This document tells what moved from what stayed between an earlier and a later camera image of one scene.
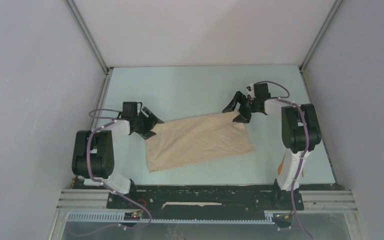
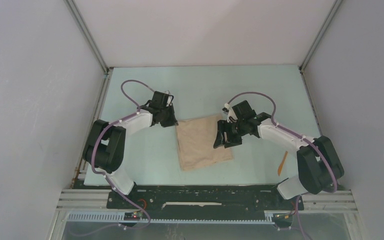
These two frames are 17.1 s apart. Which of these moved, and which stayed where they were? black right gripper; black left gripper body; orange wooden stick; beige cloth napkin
Moved: black right gripper; black left gripper body; beige cloth napkin
Stayed: orange wooden stick
